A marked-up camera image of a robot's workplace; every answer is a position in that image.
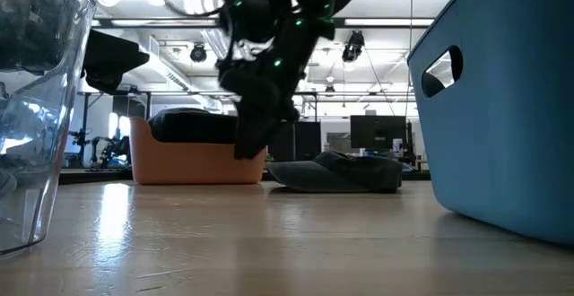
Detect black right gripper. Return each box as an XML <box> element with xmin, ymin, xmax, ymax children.
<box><xmin>216</xmin><ymin>48</ymin><xmax>311</xmax><ymax>161</ymax></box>

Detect blue plastic bin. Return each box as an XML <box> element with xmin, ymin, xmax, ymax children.
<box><xmin>406</xmin><ymin>0</ymin><xmax>574</xmax><ymax>247</ymax></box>

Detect dark office partition panel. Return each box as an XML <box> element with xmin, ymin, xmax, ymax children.
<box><xmin>267</xmin><ymin>120</ymin><xmax>322</xmax><ymax>162</ymax></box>

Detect orange plastic bin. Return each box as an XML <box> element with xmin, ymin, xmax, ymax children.
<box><xmin>129</xmin><ymin>116</ymin><xmax>268</xmax><ymax>186</ymax></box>

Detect black ceiling spotlight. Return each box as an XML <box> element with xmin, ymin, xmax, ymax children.
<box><xmin>341</xmin><ymin>30</ymin><xmax>366</xmax><ymax>64</ymax></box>
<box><xmin>189</xmin><ymin>42</ymin><xmax>208</xmax><ymax>63</ymax></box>

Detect black computer monitor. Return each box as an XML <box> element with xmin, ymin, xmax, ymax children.
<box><xmin>350</xmin><ymin>115</ymin><xmax>408</xmax><ymax>151</ymax></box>

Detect clear plastic container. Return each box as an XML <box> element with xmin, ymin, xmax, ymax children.
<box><xmin>0</xmin><ymin>0</ymin><xmax>98</xmax><ymax>256</ymax></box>

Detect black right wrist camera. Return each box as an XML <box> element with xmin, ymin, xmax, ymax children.
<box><xmin>218</xmin><ymin>0</ymin><xmax>279</xmax><ymax>59</ymax></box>

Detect black background table frame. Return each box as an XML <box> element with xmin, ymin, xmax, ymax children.
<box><xmin>75</xmin><ymin>90</ymin><xmax>153</xmax><ymax>170</ymax></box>

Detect black overhead frame beam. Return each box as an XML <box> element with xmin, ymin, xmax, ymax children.
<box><xmin>91</xmin><ymin>16</ymin><xmax>435</xmax><ymax>30</ymax></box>

